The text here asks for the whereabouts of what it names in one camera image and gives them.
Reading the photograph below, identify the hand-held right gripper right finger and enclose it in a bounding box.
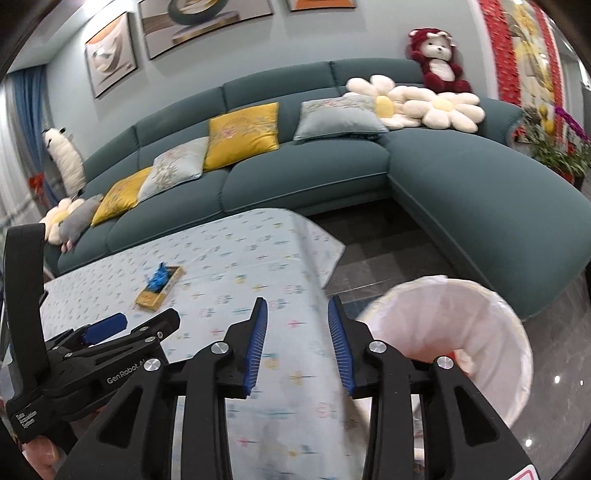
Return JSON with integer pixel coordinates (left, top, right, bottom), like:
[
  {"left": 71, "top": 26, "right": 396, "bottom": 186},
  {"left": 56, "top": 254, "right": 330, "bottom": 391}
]
[{"left": 327, "top": 295, "right": 536, "bottom": 480}]

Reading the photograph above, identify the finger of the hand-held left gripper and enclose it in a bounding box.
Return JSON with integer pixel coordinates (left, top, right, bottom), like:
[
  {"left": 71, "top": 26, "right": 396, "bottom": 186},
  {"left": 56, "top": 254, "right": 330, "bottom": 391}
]
[
  {"left": 45, "top": 312, "right": 130, "bottom": 361},
  {"left": 64, "top": 308, "right": 182, "bottom": 404}
]

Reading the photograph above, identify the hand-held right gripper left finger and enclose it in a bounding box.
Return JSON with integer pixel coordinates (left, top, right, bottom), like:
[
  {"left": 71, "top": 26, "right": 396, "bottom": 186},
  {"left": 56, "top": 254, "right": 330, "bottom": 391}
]
[{"left": 55, "top": 298, "right": 269, "bottom": 480}]

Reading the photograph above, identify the trash bin with white liner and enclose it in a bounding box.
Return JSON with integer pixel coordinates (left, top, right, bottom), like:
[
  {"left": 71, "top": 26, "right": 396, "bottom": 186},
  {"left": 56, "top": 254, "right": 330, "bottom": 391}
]
[{"left": 355, "top": 274, "right": 534, "bottom": 439}]

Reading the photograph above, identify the person's left hand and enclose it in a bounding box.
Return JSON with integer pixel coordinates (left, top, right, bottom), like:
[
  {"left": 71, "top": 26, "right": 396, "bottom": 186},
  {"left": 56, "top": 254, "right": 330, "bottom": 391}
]
[{"left": 21, "top": 427, "right": 63, "bottom": 474}]

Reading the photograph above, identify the golden rectangular box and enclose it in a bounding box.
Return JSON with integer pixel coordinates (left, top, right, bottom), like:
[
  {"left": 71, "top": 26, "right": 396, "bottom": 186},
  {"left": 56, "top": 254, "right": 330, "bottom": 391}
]
[{"left": 135, "top": 264, "right": 184, "bottom": 311}]

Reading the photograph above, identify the blue crumpled wrapper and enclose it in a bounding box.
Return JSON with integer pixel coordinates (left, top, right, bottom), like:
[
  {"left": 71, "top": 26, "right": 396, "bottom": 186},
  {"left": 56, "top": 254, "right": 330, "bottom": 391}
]
[{"left": 147, "top": 262, "right": 172, "bottom": 292}]

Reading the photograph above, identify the white daisy flower cushion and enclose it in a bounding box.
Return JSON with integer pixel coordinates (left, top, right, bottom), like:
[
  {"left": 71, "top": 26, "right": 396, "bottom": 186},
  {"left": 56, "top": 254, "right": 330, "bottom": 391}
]
[
  {"left": 345, "top": 75, "right": 435, "bottom": 130},
  {"left": 404, "top": 90, "right": 485, "bottom": 134},
  {"left": 39, "top": 198, "right": 86, "bottom": 244}
]

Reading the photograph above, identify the light blue floral tablecloth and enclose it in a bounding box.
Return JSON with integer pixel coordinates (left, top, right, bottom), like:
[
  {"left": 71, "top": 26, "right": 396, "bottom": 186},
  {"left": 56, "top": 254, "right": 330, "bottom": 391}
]
[{"left": 39, "top": 208, "right": 370, "bottom": 480}]

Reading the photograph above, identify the grey plush toy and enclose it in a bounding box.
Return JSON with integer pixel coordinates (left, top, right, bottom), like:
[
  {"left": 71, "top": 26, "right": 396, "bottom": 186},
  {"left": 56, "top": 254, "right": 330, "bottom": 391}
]
[{"left": 59, "top": 194, "right": 105, "bottom": 252}]

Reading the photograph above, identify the red curtain bow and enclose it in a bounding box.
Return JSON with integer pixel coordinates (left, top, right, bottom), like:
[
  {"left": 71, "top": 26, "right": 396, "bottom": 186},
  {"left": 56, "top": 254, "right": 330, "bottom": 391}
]
[{"left": 28, "top": 174, "right": 47, "bottom": 204}]

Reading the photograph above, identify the white sheer curtain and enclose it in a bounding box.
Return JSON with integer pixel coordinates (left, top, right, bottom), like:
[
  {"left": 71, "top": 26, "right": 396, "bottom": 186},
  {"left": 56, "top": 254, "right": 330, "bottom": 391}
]
[{"left": 0, "top": 83, "right": 47, "bottom": 224}]

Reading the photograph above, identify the yellow embroidered pillow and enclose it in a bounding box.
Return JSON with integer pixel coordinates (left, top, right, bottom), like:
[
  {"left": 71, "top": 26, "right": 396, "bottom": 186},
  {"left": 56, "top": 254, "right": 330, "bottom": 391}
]
[
  {"left": 90, "top": 167, "right": 153, "bottom": 227},
  {"left": 203, "top": 102, "right": 281, "bottom": 172}
]

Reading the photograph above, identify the long white plush toy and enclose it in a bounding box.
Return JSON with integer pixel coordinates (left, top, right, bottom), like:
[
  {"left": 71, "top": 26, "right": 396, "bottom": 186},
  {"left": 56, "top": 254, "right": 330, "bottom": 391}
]
[{"left": 41, "top": 127, "right": 87, "bottom": 197}]

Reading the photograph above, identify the teal sectional sofa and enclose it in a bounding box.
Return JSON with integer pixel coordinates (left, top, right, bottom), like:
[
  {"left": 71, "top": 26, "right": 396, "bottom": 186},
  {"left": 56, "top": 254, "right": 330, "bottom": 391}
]
[{"left": 44, "top": 58, "right": 591, "bottom": 321}]

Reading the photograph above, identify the light blue embroidered pillow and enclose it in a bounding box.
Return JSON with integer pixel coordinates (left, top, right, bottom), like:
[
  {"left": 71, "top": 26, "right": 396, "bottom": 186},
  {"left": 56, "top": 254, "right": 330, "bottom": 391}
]
[
  {"left": 293, "top": 96, "right": 389, "bottom": 141},
  {"left": 137, "top": 137, "right": 209, "bottom": 203}
]

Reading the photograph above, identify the blue curtain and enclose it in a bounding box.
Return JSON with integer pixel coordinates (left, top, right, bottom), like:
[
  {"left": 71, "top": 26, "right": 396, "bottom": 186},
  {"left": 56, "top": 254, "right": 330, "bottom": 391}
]
[{"left": 8, "top": 65, "right": 51, "bottom": 185}]

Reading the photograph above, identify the potted flowering plant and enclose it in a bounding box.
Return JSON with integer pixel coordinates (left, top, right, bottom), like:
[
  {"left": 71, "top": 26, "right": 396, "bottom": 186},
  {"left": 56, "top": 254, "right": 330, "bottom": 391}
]
[{"left": 526, "top": 104, "right": 591, "bottom": 188}]

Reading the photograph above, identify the red monkey plush toy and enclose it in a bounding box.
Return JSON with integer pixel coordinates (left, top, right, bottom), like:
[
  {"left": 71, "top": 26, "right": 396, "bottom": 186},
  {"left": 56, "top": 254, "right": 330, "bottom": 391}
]
[{"left": 407, "top": 28, "right": 472, "bottom": 94}]

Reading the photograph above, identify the red decorative garland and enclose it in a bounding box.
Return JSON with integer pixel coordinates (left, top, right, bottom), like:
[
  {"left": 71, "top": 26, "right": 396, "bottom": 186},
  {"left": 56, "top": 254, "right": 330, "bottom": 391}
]
[{"left": 478, "top": 0, "right": 573, "bottom": 141}]

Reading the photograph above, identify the small framed wall picture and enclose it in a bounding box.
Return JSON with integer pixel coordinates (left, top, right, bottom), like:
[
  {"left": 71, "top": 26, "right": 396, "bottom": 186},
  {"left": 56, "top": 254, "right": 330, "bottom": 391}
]
[{"left": 84, "top": 10, "right": 138, "bottom": 99}]

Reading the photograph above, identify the wide framed wall picture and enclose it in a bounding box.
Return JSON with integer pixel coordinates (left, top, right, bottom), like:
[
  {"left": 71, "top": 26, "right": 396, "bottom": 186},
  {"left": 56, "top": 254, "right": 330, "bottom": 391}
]
[{"left": 139, "top": 0, "right": 274, "bottom": 61}]

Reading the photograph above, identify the orange framed wall picture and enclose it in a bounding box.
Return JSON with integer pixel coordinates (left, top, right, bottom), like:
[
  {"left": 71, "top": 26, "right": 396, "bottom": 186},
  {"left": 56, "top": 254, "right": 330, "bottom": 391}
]
[{"left": 285, "top": 0, "right": 358, "bottom": 12}]

